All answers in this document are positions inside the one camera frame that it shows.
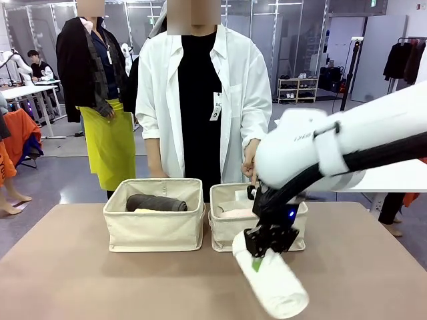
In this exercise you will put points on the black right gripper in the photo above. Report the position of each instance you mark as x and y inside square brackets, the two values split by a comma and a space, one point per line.
[273, 210]

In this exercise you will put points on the pink towel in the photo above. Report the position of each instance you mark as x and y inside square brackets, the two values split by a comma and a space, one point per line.
[237, 213]

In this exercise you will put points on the white towel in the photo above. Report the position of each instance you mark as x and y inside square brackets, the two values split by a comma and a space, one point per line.
[277, 290]

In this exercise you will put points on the grey towel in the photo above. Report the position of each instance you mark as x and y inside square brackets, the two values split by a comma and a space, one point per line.
[156, 202]

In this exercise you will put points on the yellow towel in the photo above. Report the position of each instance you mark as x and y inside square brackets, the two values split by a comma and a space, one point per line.
[145, 211]

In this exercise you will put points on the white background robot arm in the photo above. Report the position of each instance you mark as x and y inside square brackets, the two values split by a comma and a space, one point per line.
[126, 58]
[20, 68]

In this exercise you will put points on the person's right forearm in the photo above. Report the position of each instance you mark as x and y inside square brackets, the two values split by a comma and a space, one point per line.
[155, 155]

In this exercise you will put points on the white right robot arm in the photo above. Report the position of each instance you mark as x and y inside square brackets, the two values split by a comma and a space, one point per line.
[367, 123]

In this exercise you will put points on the person's left hand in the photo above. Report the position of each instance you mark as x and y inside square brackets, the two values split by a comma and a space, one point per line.
[250, 160]

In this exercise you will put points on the cream fabric basket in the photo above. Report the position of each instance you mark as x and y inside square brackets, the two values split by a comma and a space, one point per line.
[153, 230]
[223, 233]

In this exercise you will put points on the legs in black trousers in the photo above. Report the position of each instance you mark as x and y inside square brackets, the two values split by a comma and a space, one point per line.
[392, 206]

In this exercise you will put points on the white side table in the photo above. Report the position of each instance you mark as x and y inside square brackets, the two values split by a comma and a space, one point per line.
[393, 176]

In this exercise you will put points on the white name tag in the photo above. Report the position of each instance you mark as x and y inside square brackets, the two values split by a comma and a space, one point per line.
[216, 106]

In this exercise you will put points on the orange garment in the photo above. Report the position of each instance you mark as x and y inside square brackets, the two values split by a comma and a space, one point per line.
[411, 199]

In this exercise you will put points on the wooden shoe rack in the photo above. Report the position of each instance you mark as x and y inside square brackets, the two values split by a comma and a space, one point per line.
[298, 90]

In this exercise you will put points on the white shoes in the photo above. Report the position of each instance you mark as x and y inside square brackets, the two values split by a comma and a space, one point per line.
[302, 76]

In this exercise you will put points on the red fire extinguisher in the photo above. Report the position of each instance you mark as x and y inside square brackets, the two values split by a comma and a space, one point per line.
[342, 87]

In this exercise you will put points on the person in white shirt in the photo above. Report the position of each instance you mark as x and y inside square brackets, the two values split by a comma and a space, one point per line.
[166, 100]

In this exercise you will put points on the black garment behind person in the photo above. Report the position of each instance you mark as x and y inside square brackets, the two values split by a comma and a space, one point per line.
[131, 85]

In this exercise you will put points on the black hanging jacket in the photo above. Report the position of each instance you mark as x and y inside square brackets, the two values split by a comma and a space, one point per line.
[395, 61]

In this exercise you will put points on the dark brown hanging jacket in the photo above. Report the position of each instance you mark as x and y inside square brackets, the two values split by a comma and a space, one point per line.
[413, 61]

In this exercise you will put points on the white hanging garment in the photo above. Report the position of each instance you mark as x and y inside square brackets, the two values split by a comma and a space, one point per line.
[422, 66]

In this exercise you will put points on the grey hooded garment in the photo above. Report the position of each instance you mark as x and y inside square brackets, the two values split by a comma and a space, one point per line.
[157, 28]

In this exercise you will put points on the blue cloth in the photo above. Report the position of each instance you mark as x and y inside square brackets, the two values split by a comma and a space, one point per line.
[35, 150]

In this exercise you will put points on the bare mannequin legs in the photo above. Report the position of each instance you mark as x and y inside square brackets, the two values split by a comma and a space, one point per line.
[13, 198]

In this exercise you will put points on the black mannequin jacket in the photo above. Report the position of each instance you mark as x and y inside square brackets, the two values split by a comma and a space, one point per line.
[73, 66]

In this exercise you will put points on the orange cloth on chair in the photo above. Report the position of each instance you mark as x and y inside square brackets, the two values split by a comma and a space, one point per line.
[23, 130]

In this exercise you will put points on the orange shirt with letters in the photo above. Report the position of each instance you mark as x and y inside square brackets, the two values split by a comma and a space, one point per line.
[6, 163]

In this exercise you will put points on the white background table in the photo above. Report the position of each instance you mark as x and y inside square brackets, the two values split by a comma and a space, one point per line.
[26, 90]

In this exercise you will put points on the seated person in varsity jacket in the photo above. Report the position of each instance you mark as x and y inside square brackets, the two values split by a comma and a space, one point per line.
[41, 68]

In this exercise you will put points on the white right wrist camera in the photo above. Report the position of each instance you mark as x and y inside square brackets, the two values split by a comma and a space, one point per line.
[241, 195]

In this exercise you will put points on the black camera pole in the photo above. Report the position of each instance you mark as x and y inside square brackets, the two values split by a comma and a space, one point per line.
[349, 73]

